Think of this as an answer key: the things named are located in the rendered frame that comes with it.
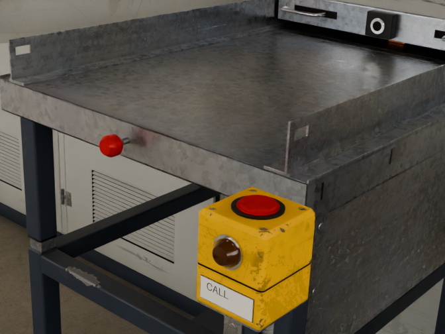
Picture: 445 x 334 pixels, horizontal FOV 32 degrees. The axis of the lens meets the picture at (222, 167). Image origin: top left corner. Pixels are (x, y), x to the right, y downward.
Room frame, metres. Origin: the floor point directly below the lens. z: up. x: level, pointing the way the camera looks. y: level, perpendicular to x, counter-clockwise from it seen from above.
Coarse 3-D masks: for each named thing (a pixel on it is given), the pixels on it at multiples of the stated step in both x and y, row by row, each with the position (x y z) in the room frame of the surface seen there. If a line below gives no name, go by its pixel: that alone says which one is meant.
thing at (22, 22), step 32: (0, 0) 1.53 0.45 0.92; (32, 0) 1.56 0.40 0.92; (64, 0) 1.59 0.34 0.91; (96, 0) 1.62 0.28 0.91; (128, 0) 1.65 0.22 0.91; (160, 0) 1.69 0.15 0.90; (192, 0) 1.73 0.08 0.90; (224, 0) 1.77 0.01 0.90; (0, 32) 1.52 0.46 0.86; (32, 32) 1.53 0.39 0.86
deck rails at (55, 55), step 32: (256, 0) 1.70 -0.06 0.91; (64, 32) 1.29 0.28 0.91; (96, 32) 1.34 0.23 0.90; (128, 32) 1.40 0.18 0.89; (160, 32) 1.47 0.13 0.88; (192, 32) 1.54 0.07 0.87; (224, 32) 1.62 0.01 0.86; (256, 32) 1.65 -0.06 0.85; (32, 64) 1.24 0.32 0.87; (64, 64) 1.29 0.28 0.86; (96, 64) 1.32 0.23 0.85; (384, 96) 1.02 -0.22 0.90; (416, 96) 1.10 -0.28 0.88; (288, 128) 0.85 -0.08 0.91; (320, 128) 0.90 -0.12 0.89; (352, 128) 0.97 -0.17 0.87; (384, 128) 1.03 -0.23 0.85; (288, 160) 0.85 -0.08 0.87; (320, 160) 0.90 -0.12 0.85
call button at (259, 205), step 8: (240, 200) 0.64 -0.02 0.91; (248, 200) 0.64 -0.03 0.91; (256, 200) 0.65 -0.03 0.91; (264, 200) 0.65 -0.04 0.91; (272, 200) 0.65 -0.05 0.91; (240, 208) 0.63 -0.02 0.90; (248, 208) 0.63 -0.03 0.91; (256, 208) 0.63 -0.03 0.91; (264, 208) 0.63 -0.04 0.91; (272, 208) 0.63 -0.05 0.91
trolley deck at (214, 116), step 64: (128, 64) 1.35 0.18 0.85; (192, 64) 1.37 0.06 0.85; (256, 64) 1.39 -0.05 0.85; (320, 64) 1.41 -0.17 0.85; (384, 64) 1.43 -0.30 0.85; (64, 128) 1.12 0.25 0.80; (128, 128) 1.03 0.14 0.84; (192, 128) 1.01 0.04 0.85; (256, 128) 1.03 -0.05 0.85; (320, 192) 0.85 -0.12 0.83
